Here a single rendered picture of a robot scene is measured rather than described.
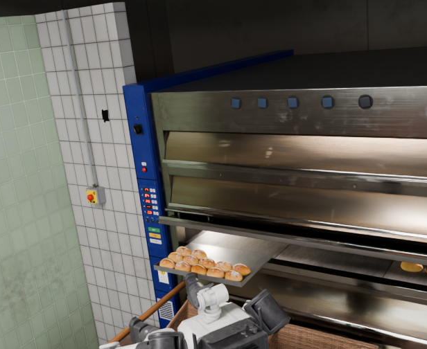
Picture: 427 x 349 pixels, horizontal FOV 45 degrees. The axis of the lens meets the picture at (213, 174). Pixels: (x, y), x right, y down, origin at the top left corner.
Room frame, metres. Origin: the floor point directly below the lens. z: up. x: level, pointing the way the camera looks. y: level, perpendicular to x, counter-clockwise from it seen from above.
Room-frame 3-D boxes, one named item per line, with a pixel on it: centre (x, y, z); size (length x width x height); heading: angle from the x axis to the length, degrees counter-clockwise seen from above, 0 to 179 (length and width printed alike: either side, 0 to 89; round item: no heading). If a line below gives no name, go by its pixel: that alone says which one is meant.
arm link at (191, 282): (2.30, 0.16, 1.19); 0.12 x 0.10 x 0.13; 21
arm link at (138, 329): (1.96, 0.37, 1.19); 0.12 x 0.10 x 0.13; 49
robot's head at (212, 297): (1.70, 0.05, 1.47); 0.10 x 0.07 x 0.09; 117
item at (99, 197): (3.19, 0.77, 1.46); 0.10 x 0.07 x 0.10; 55
